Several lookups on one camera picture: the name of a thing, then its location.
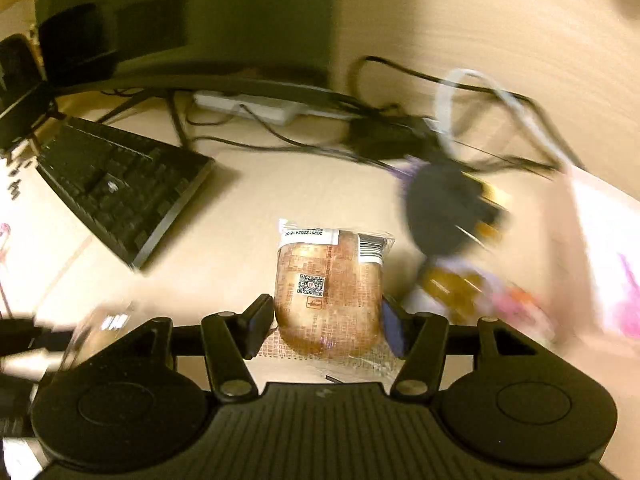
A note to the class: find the white power strip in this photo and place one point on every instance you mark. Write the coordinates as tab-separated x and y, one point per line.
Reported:
235	105

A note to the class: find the bread packet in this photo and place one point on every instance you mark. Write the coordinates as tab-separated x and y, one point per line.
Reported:
325	290

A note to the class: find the black keyboard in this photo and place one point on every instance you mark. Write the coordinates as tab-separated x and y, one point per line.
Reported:
115	180

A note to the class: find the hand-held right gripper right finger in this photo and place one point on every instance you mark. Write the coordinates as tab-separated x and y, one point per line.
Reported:
392	332

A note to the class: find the black power adapter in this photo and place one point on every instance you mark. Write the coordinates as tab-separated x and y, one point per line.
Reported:
380	135

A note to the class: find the black plush toy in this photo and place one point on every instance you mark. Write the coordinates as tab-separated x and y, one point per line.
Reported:
440	210

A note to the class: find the pink cardboard box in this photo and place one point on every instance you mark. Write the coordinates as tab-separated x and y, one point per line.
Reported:
600	240

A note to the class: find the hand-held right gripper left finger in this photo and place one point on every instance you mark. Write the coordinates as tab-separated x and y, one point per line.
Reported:
260	327

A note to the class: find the black monitor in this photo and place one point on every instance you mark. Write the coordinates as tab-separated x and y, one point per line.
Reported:
225	10

